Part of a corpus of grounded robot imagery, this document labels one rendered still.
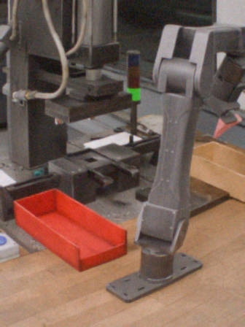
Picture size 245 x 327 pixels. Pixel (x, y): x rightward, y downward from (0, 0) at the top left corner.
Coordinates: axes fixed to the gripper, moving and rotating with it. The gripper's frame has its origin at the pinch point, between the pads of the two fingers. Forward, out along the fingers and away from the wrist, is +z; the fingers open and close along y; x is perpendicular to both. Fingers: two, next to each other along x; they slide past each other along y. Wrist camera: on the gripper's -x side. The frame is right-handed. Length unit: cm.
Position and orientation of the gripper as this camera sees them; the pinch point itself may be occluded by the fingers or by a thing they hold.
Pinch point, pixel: (204, 120)
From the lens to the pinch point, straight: 133.9
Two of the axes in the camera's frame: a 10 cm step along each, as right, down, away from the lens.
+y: -5.5, -7.2, 4.2
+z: -3.3, 6.6, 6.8
